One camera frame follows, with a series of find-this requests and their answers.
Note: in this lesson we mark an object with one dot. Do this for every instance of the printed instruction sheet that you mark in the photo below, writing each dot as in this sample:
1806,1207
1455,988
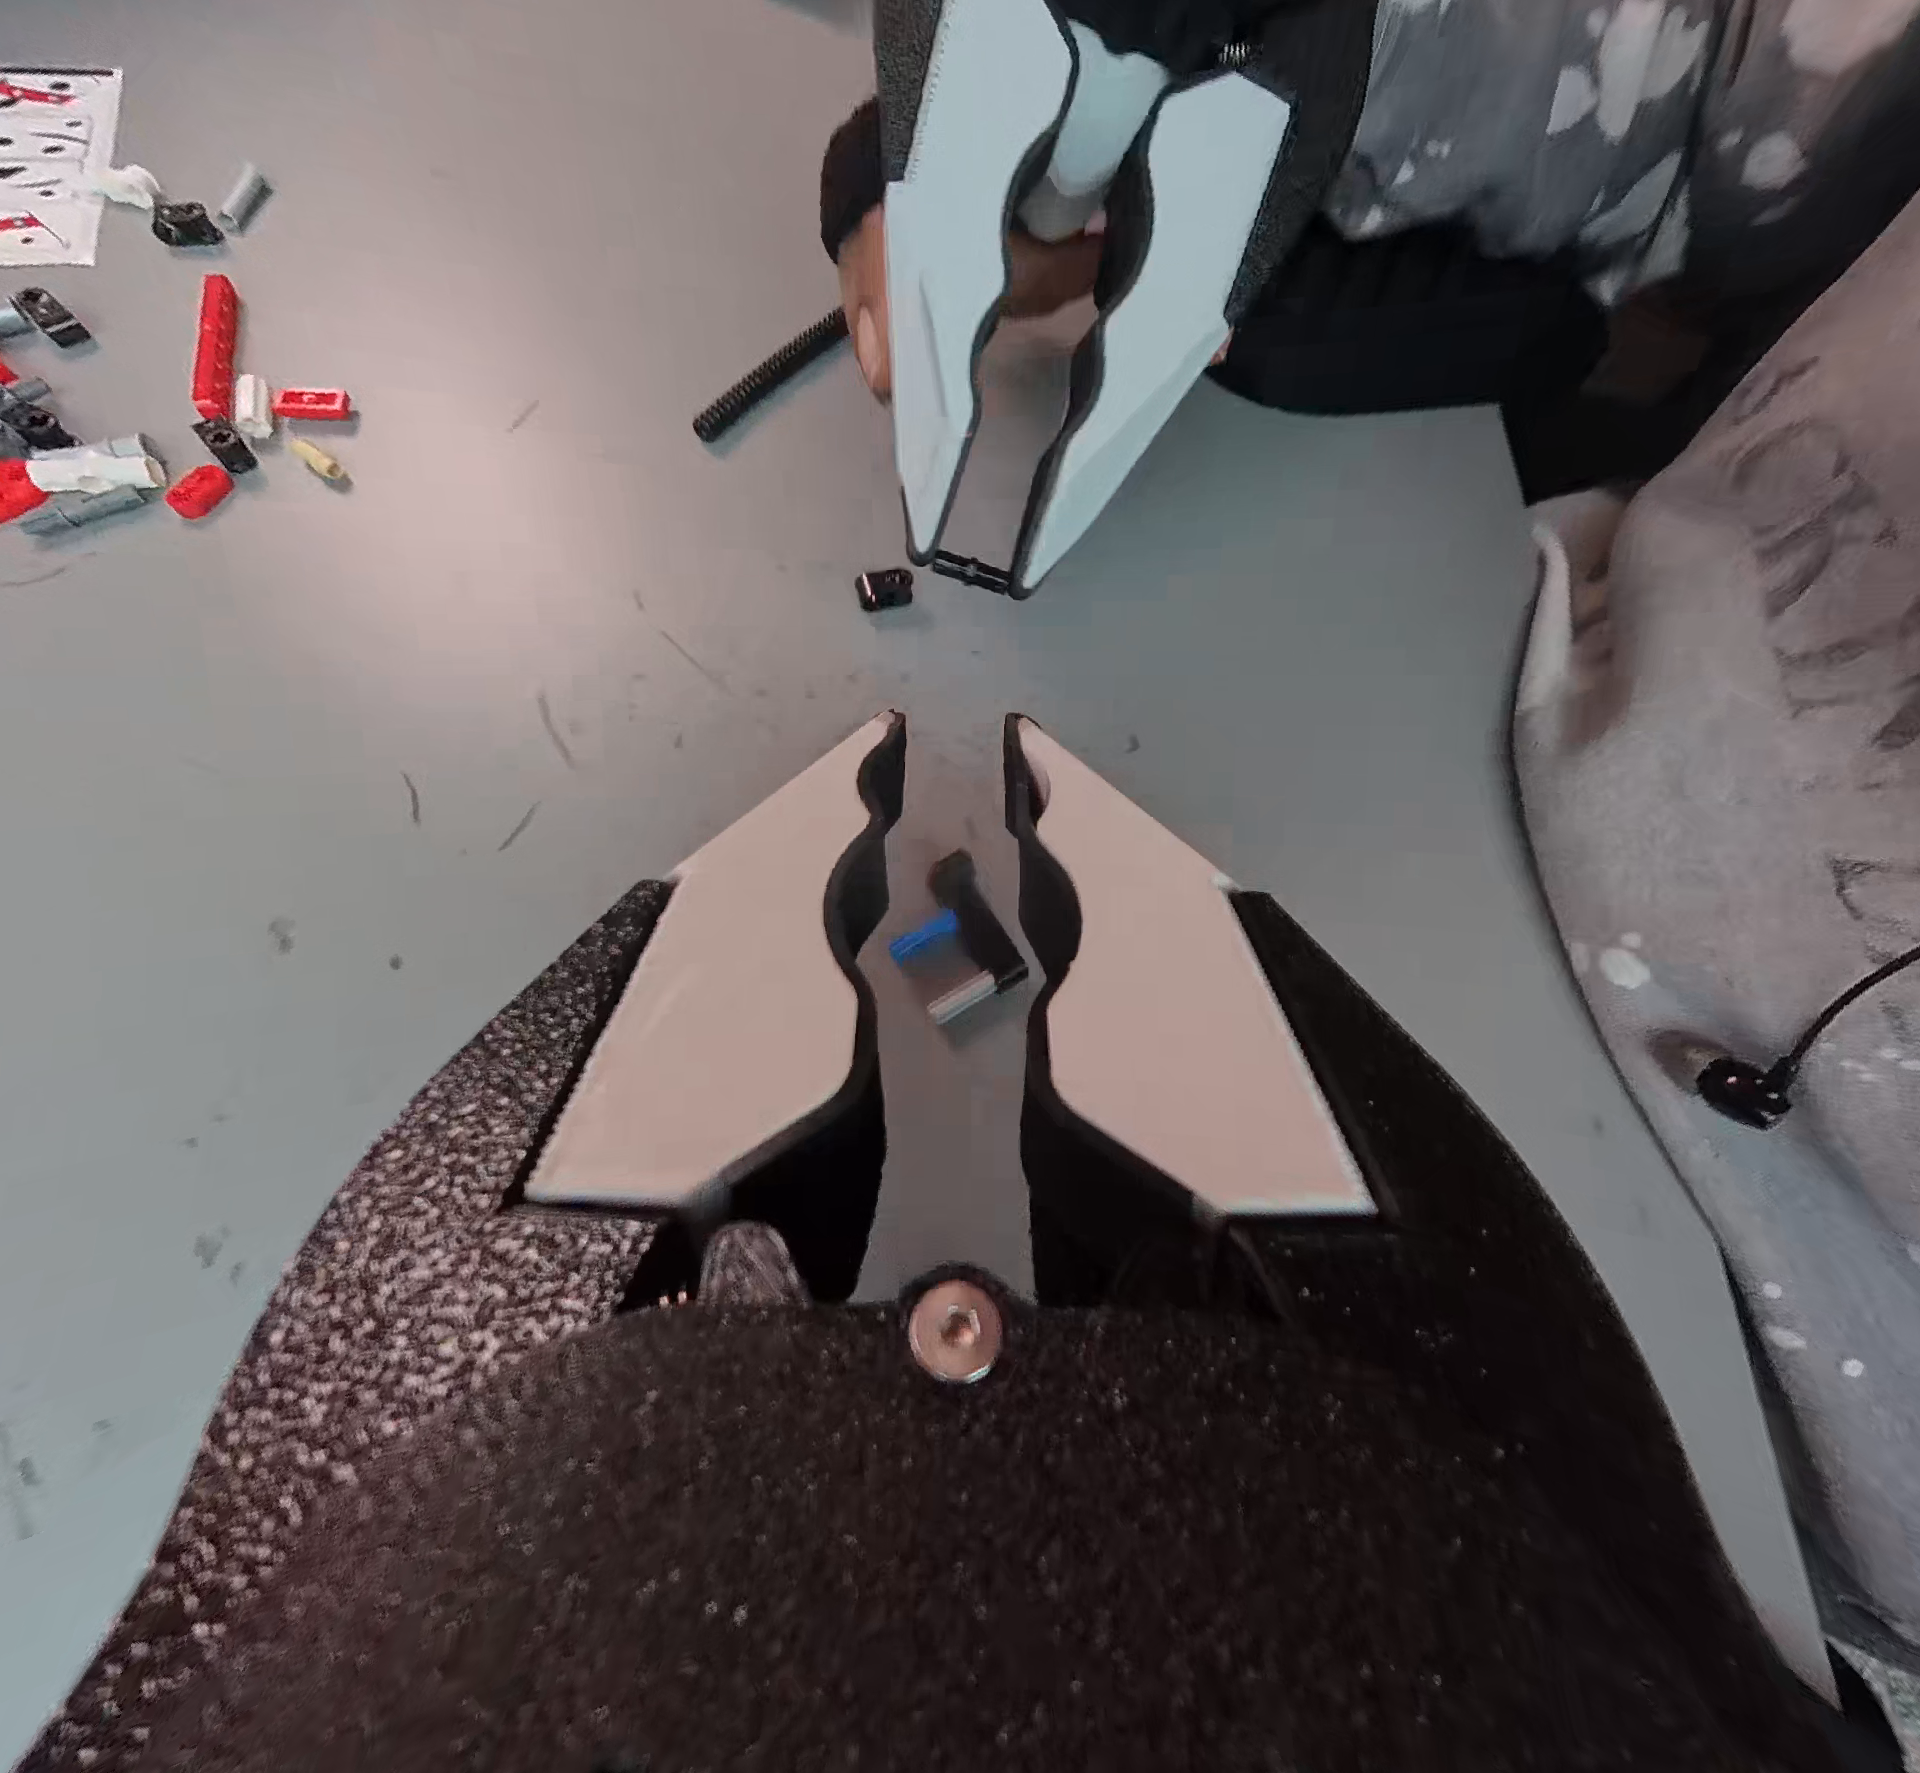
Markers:
56,168

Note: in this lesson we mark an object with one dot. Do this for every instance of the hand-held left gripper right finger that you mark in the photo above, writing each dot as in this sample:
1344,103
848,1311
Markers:
1195,1049

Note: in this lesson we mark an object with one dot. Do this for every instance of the grey desk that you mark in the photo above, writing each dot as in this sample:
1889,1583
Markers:
447,748

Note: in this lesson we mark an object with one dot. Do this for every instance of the black clip microphone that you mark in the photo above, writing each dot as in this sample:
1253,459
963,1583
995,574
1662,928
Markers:
1748,1093

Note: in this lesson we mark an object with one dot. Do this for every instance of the black mesh cushion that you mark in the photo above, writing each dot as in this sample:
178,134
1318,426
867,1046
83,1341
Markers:
1380,320

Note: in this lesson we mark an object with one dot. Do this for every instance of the person's right forearm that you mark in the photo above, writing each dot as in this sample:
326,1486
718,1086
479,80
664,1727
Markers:
1572,34

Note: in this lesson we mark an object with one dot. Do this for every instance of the black angled toy beam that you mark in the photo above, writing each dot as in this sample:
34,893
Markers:
975,915

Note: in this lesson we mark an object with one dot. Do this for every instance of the pile of mixed toy pieces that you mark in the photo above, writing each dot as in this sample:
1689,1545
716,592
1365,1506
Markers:
18,488

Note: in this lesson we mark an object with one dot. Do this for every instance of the small white toy brick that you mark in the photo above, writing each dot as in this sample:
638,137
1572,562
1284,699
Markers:
248,402

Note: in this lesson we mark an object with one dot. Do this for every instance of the red flat toy plate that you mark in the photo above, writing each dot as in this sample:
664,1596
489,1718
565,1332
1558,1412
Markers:
316,402

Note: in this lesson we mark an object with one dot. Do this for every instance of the black holed toy piece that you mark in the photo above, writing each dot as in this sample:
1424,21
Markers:
227,446

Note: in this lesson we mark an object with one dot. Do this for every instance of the small black toy pin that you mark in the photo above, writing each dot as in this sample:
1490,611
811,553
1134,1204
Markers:
975,566

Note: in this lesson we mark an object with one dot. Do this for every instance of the small red curved piece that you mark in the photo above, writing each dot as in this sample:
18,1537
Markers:
198,488

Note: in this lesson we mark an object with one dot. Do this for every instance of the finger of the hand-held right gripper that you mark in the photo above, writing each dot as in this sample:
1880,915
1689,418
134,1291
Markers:
963,187
1195,245

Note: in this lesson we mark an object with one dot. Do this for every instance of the tan toy pin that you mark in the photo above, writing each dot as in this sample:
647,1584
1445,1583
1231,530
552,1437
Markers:
323,459

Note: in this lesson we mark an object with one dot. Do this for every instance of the grey toy cylinder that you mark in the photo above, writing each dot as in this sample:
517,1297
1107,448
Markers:
246,195

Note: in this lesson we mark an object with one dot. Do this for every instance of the grey toy connector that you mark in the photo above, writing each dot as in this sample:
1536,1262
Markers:
83,506

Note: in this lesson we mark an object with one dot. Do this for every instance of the long red toy beam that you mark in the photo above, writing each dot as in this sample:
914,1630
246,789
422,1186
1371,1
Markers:
215,345

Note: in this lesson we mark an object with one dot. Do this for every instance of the white curved toy piece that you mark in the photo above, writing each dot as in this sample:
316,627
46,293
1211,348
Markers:
94,470

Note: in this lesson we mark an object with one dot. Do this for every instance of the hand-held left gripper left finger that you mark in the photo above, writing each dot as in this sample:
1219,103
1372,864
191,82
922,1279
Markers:
703,1040

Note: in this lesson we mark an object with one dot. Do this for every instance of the person's right hand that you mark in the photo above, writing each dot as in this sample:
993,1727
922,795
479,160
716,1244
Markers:
867,320

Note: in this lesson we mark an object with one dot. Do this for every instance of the black short toy beam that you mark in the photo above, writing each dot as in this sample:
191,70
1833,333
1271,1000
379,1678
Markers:
56,320

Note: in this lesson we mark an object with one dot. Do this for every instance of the black toy connector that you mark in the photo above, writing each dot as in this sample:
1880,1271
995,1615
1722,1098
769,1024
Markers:
886,586

